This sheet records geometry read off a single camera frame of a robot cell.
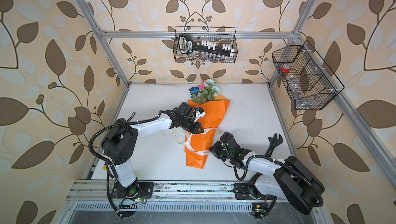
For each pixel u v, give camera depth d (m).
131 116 1.02
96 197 0.74
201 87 1.14
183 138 0.92
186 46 0.87
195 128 0.77
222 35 0.91
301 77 0.80
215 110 0.98
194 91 1.12
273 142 0.90
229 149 0.67
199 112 0.82
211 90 1.12
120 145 0.49
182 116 0.74
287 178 0.43
